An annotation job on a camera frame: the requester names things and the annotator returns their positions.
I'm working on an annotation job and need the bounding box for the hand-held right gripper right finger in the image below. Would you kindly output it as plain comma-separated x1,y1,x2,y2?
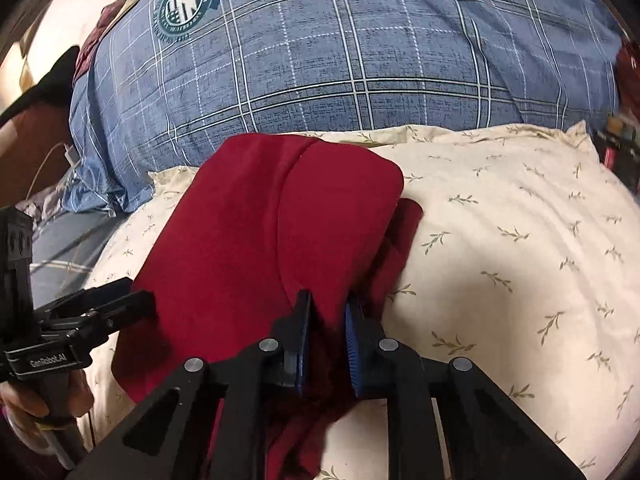
344,294,587,480

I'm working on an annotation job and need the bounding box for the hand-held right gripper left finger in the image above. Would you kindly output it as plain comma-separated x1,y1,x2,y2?
65,289,314,480

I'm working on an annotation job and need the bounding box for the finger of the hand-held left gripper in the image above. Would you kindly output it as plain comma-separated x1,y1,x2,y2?
42,289,157,347
34,278,134,322

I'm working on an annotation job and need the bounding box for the dark red small garment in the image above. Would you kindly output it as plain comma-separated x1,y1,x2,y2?
111,133,425,480

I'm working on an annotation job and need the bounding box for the person's left hand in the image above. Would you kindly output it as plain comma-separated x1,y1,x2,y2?
0,369,96,430

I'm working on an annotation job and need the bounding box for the grey plaid bedsheet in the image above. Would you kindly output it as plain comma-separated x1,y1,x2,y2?
27,207,132,307

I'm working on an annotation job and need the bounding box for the crumpled grey cloth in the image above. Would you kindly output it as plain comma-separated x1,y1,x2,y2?
15,180,77,222

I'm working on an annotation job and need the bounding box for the cream leaf-print pillow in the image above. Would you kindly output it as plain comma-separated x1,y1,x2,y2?
82,121,640,480

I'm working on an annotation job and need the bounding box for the black cloth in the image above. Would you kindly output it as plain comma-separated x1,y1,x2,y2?
0,46,82,122

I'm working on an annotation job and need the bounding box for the maroon cloth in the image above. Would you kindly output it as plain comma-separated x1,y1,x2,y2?
72,2,127,87

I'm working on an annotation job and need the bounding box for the blue plaid pillow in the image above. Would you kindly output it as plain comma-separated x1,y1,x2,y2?
69,0,624,213

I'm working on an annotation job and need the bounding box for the red object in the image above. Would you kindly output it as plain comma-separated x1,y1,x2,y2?
615,41,640,107

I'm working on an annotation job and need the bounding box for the white charger cable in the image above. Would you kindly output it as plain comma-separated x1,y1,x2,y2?
27,142,69,197

